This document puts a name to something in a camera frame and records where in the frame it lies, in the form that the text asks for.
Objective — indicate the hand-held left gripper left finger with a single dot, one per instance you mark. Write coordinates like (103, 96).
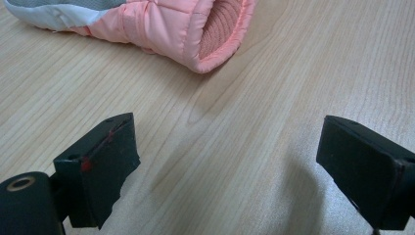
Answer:
(101, 166)

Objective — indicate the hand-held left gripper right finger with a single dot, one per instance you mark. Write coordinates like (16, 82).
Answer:
(365, 166)

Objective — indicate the pink ski glove grey palm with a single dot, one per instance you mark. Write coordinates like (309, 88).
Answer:
(163, 26)

